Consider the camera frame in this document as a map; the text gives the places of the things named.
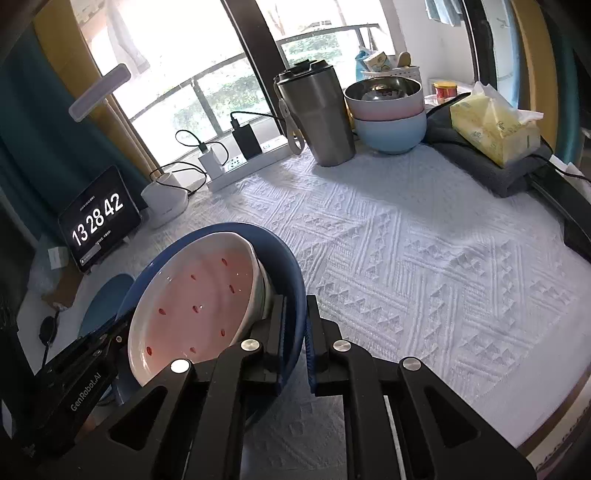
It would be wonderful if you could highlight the light blue plate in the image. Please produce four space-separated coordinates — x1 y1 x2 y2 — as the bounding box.
77 273 139 407

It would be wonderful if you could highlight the pink watermelon bowl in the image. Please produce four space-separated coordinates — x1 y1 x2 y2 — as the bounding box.
127 232 274 386

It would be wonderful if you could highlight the large blue bowl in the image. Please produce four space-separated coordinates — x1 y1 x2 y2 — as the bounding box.
118 223 308 386

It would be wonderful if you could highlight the black round object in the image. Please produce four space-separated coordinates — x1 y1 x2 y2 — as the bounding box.
38 311 59 367

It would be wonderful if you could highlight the cardboard box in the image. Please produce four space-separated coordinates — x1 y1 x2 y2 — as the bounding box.
42 264 83 310

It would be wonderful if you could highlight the small white box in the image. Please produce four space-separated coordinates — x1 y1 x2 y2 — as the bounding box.
47 246 69 270

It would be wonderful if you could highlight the tablet showing clock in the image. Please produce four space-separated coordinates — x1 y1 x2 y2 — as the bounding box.
58 166 141 274

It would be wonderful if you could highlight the white desk lamp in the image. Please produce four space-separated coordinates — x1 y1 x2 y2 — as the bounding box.
65 63 188 230

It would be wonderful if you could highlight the white patterned tablecloth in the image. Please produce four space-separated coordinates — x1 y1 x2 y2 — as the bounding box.
18 138 590 480

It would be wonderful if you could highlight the teal curtain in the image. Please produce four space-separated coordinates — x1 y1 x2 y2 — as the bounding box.
0 27 147 244

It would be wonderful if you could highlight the white charger plug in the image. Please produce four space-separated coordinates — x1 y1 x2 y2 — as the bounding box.
199 147 224 180

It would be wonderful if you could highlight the black charger plug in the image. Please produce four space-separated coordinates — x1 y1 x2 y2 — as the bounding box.
230 118 263 161

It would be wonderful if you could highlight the white power strip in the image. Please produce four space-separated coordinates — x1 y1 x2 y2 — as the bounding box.
206 136 291 192

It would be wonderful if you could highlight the dark grey folded cloth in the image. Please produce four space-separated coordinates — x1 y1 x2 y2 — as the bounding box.
423 93 552 198

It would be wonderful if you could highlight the light blue small bowl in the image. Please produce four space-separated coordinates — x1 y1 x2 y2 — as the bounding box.
355 111 427 155

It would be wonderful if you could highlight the steel travel mug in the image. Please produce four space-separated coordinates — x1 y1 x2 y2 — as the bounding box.
274 60 356 167

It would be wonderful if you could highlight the yellow curtain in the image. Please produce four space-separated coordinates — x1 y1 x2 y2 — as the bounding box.
33 0 156 176

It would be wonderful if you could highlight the pink steel-lined bowl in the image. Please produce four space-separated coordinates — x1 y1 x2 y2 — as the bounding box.
344 76 425 121

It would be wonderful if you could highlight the red tin can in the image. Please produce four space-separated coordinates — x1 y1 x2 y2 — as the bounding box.
433 80 458 104

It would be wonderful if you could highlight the white basket with items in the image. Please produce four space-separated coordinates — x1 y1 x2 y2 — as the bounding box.
356 47 422 82

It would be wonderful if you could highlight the black cable of charger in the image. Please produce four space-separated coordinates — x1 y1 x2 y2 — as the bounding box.
229 110 286 126

